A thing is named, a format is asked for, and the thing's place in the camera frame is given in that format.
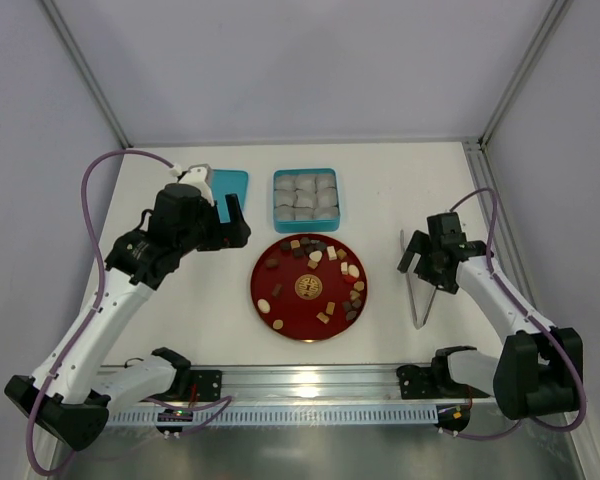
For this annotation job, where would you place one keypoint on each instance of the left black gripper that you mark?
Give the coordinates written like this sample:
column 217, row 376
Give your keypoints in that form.
column 228, row 230

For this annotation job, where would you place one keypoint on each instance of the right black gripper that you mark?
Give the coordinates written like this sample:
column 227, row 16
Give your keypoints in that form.
column 425, row 265

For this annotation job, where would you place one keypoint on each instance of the brown two-tone chocolate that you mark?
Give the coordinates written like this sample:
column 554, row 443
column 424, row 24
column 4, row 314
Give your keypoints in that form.
column 277, row 290

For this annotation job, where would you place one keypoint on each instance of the metal tongs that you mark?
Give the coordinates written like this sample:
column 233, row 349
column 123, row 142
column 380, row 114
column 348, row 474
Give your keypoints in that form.
column 421, row 294

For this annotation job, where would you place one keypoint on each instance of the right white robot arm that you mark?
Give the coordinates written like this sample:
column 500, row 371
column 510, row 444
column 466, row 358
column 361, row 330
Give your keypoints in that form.
column 539, row 370

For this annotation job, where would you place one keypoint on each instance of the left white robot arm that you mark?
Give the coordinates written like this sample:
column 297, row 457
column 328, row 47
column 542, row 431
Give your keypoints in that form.
column 62, row 395

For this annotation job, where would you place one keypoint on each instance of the white round swirl chocolate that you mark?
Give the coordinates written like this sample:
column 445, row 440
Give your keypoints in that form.
column 263, row 306

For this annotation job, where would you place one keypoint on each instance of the white heart chocolate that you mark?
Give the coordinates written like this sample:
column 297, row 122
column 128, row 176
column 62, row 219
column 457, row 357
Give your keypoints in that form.
column 316, row 256

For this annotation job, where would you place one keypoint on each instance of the white block chocolate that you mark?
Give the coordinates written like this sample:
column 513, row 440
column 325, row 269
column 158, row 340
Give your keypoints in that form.
column 331, row 253

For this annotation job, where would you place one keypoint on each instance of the teal tin lid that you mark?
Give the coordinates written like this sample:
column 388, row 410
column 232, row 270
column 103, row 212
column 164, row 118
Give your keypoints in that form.
column 225, row 182

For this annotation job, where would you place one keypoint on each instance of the teal tin box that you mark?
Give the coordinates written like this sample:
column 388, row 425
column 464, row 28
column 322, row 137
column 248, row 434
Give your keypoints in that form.
column 306, row 200

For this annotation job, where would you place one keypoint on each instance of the red round tray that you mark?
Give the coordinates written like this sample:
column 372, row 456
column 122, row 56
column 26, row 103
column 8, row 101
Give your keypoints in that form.
column 316, row 303

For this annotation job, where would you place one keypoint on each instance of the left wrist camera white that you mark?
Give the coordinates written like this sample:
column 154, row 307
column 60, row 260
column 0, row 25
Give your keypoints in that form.
column 200, row 177

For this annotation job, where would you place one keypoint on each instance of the right black mount plate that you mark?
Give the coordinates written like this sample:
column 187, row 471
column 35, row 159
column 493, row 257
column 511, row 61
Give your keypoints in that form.
column 416, row 382

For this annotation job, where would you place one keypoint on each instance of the black mount plate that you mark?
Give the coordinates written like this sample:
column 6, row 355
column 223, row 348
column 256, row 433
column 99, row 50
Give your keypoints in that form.
column 416, row 382
column 204, row 386

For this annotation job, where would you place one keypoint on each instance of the left black mount plate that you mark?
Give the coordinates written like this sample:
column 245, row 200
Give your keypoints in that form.
column 204, row 386

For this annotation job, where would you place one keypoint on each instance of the aluminium rail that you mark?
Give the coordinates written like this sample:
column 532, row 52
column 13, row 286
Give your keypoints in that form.
column 269, row 383

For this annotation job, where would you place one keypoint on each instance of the slotted cable duct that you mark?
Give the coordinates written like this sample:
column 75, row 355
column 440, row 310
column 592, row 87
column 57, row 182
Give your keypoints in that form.
column 243, row 415

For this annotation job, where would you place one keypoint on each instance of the right frame post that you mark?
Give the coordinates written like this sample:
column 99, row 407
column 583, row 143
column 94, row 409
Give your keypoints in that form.
column 547, row 28

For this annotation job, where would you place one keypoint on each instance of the frame post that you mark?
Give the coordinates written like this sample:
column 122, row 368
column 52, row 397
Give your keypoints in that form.
column 64, row 34
column 547, row 28

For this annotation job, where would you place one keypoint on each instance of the left frame post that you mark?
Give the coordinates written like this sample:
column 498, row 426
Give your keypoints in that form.
column 64, row 34

